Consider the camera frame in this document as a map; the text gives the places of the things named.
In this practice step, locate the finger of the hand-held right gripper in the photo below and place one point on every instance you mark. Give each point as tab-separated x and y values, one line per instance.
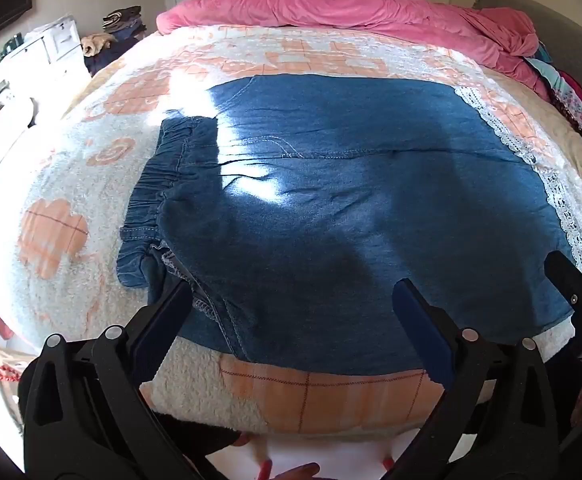
566	280

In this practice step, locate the stack of colourful folded clothes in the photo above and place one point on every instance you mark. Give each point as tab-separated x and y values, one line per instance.
581	110

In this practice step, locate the cream and orange fleece blanket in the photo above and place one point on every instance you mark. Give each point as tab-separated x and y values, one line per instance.
71	160

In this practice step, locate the grey padded headboard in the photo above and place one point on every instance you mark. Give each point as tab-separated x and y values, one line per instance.
571	35

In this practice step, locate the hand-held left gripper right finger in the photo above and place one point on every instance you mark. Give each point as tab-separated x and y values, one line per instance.
421	325

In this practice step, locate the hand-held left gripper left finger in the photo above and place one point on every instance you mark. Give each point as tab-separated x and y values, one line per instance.
163	321

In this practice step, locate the pink duvet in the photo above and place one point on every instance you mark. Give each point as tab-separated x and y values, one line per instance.
321	5

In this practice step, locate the blue denim pants lace hem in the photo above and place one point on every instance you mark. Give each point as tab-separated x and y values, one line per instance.
321	200

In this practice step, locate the pile of dark clothes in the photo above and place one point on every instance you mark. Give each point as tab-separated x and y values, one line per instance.
121	22

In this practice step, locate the white dresser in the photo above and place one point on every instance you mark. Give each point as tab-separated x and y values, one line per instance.
36	60

